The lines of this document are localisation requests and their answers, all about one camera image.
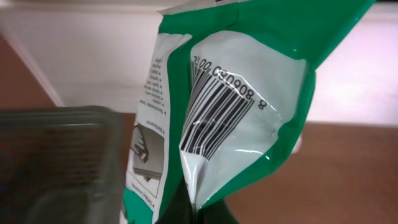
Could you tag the green white wipes package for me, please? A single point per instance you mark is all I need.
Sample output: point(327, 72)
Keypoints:
point(228, 92)

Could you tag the grey plastic basket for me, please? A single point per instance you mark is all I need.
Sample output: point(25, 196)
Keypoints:
point(61, 165)

